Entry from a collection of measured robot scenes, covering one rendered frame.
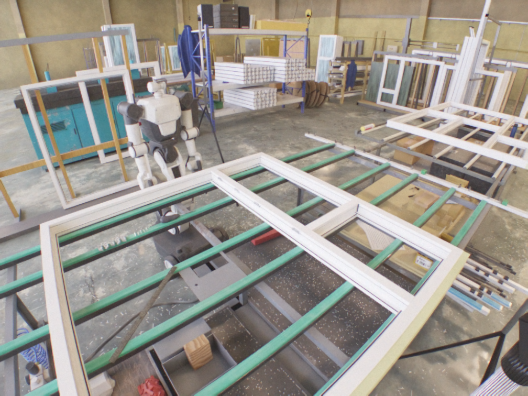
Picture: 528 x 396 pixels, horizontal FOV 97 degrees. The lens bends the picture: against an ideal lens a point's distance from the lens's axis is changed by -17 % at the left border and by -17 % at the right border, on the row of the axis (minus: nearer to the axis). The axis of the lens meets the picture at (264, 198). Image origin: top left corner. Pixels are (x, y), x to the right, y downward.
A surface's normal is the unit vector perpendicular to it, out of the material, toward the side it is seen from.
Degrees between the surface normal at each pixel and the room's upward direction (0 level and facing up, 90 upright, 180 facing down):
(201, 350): 90
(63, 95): 90
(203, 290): 0
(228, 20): 90
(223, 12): 90
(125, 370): 0
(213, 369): 0
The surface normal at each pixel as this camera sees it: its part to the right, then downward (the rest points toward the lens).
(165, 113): 0.76, 0.33
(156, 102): 0.54, -0.37
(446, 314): 0.00, -0.86
